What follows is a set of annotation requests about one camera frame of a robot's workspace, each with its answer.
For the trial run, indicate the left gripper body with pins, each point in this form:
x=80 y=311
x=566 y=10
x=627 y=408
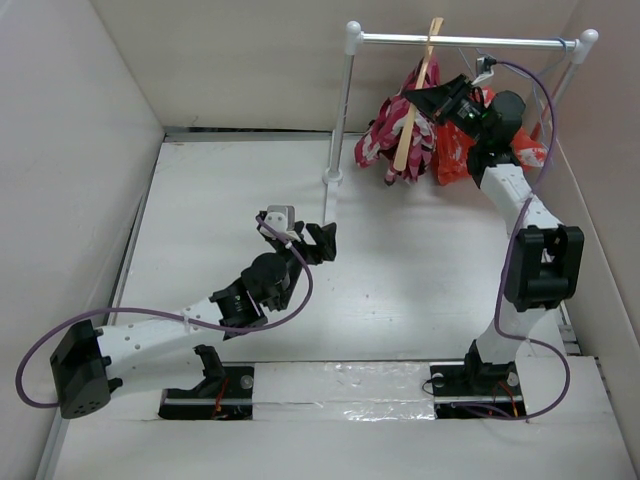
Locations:
x=293 y=266

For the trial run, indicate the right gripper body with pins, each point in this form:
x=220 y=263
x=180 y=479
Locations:
x=466 y=112

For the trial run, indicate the wooden clothes hanger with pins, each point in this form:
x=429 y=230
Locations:
x=412 y=96

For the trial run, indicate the pink camouflage trousers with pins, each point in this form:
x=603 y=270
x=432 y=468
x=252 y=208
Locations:
x=383 y=136

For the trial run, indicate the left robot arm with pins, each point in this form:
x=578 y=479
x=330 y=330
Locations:
x=90 y=365

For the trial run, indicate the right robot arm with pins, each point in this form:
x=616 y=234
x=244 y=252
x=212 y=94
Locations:
x=541 y=267

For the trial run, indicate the orange white patterned garment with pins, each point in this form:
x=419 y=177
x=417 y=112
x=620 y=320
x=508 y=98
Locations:
x=458 y=155

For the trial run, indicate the silver foil tape strip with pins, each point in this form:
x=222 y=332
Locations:
x=341 y=391

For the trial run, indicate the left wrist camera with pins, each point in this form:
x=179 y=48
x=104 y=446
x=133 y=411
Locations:
x=280 y=218

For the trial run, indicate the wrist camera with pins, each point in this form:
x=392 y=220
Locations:
x=484 y=70
x=280 y=218

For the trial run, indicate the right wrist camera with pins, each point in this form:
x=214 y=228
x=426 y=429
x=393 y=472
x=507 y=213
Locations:
x=484 y=70

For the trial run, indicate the blue wire hanger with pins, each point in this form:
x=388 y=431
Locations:
x=538 y=99

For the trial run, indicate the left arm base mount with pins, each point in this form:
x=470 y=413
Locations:
x=225 y=392

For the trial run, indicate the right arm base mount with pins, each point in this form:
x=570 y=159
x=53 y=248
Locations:
x=471 y=389

